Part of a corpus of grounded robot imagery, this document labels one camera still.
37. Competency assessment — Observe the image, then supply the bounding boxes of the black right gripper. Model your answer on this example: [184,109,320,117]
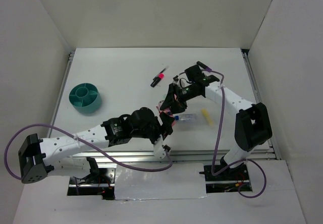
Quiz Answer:
[160,83,200,115]

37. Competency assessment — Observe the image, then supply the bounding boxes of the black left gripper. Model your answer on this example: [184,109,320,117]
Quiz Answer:
[131,111,175,149]

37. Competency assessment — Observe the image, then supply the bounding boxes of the pink black highlighter marker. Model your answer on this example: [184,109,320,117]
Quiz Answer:
[150,73,164,88]

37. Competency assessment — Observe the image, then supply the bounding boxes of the purple black highlighter marker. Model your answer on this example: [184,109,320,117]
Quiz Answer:
[196,61,212,72]

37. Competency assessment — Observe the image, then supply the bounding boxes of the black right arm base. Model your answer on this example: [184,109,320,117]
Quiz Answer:
[199,157,249,182]

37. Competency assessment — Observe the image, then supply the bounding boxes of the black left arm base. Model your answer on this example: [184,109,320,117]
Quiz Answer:
[74,157,115,187]

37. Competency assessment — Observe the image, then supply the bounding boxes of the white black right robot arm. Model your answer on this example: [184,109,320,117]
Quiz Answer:
[158,65,273,180]

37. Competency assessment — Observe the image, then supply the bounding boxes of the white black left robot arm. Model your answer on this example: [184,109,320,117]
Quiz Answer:
[18,107,175,184]

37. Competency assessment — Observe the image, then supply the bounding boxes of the black thin pen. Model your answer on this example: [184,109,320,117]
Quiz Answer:
[154,66,169,79]

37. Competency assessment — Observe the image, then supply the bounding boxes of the yellow highlighter marker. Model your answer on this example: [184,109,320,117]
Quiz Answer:
[201,108,214,126]

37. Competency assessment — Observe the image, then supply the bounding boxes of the teal round desk organizer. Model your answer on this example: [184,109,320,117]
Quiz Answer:
[69,83,102,115]

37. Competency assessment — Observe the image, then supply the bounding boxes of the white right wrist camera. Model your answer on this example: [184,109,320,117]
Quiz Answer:
[173,75,185,88]

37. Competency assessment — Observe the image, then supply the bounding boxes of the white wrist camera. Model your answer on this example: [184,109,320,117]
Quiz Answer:
[173,75,185,88]
[153,135,171,160]

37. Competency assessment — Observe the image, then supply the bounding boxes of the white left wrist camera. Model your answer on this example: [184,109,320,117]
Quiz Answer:
[153,135,171,160]

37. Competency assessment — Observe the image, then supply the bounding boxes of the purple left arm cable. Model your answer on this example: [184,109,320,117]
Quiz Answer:
[4,124,174,180]

